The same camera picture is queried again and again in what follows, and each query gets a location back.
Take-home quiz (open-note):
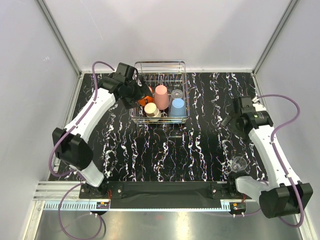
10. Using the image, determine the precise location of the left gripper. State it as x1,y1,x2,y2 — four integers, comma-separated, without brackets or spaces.
120,74,153,109

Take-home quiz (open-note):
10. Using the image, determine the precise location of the orange cup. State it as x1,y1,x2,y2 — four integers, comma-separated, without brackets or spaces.
138,95,154,107

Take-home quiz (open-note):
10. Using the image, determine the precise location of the metal cup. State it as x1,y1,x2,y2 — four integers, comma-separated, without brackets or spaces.
144,102,161,122

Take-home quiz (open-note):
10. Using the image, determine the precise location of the pink plastic cup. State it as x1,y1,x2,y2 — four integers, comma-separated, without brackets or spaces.
154,85,169,110

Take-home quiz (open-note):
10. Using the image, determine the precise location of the small clear plastic cup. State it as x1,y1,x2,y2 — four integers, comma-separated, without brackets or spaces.
230,156,248,173

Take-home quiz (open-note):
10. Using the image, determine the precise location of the clear faceted glass tumbler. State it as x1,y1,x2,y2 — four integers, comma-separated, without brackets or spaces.
171,89,184,99

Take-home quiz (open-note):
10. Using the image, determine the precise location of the blue plastic cup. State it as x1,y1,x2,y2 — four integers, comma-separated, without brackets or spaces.
169,98,186,117

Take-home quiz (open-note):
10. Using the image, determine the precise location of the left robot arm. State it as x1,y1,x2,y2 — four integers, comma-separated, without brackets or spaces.
48,62,152,199

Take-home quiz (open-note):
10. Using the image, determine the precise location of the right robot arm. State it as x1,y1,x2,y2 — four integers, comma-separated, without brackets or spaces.
221,96,313,220

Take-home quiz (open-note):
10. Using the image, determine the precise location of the black base bar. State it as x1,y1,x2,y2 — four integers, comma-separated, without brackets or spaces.
79,181,243,211

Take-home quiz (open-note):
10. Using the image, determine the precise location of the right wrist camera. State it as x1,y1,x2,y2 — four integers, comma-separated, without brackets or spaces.
251,97,267,112

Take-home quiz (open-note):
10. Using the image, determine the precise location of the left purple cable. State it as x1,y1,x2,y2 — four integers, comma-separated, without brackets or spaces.
48,61,116,177

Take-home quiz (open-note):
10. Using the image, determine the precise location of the wire dish rack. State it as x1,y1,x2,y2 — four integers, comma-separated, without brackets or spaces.
129,60,190,124

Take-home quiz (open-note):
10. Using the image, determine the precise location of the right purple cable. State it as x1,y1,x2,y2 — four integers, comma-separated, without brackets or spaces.
257,94,305,228

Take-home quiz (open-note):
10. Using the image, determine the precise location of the floor purple cable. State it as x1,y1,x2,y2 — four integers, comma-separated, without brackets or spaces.
57,181,105,240

